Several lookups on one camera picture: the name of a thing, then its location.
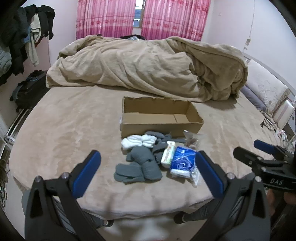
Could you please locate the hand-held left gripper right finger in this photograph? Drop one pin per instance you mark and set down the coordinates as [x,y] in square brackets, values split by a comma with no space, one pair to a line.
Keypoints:
[209,171]

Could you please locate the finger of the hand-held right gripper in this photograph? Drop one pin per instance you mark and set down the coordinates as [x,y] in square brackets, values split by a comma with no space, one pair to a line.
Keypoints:
[266,145]
[247,157]

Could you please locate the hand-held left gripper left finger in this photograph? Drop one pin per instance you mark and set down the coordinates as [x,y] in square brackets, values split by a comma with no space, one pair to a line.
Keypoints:
[86,169]

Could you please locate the small clear plastic bag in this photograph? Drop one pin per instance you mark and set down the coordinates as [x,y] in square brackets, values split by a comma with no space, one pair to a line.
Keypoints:
[195,177]

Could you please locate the blue tissue pack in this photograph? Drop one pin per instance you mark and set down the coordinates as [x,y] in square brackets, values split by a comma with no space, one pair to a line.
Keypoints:
[182,162]

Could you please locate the clear bag with brown contents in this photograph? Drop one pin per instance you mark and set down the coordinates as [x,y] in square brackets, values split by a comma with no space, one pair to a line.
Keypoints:
[192,141]

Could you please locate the green white tissue pack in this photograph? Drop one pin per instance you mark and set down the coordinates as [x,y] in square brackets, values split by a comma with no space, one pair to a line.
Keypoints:
[168,154]

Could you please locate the grey sock pile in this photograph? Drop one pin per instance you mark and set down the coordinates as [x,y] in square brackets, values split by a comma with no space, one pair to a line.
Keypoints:
[161,144]

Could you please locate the white sock bundle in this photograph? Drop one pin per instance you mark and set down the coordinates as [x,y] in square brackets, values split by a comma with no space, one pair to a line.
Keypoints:
[138,141]

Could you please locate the brown cardboard box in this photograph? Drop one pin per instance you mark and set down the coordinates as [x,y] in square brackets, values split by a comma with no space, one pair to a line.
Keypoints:
[148,128]

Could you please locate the person's right hand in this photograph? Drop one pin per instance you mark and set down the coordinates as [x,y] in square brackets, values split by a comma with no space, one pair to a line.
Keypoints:
[290,198]

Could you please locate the person's right leg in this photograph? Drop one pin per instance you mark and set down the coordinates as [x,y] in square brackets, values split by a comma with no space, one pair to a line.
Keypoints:
[201,213]

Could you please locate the bed with beige sheet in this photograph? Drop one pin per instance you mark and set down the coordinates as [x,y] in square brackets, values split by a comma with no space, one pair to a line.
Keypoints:
[69,129]

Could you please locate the grey pillow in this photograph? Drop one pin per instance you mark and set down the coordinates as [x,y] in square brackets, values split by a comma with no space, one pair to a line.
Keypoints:
[253,98]

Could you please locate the person's right shoe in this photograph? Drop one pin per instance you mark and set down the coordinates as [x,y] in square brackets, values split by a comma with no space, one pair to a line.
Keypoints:
[181,217]

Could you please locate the person's shoe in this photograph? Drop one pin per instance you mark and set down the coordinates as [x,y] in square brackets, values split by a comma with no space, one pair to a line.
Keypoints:
[107,223]
[181,217]

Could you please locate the person's left shoe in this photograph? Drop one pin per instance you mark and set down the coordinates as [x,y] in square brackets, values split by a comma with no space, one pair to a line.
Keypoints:
[107,223]

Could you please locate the white floral pillow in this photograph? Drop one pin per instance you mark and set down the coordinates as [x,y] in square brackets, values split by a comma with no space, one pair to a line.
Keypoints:
[266,85]

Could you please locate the shoes on floor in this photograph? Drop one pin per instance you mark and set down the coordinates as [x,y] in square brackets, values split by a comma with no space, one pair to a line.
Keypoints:
[3,180]

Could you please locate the black backpack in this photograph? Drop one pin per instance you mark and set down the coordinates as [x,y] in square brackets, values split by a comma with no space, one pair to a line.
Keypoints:
[30,90]

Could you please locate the beige duvet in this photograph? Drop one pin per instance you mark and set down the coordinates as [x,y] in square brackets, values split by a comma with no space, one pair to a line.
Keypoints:
[143,67]

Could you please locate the light hanging garment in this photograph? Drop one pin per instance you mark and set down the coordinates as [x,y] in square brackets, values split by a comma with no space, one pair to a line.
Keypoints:
[33,46]

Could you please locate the black bag behind duvet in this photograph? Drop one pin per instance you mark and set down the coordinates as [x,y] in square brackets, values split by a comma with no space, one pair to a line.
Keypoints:
[131,37]

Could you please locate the dark hanging clothes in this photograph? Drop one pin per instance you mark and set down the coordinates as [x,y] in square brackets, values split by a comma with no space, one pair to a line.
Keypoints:
[13,41]

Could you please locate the pink curtain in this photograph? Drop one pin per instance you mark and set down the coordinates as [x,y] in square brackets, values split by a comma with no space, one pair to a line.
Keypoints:
[175,19]
[106,18]

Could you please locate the black hanging jacket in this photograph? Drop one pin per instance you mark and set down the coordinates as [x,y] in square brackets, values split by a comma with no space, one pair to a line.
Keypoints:
[44,18]

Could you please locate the window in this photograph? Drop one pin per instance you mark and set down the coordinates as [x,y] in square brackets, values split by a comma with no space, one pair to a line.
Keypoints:
[138,14]

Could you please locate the metal bed frame rail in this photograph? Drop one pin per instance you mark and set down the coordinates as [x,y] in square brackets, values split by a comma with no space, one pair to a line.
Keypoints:
[15,126]

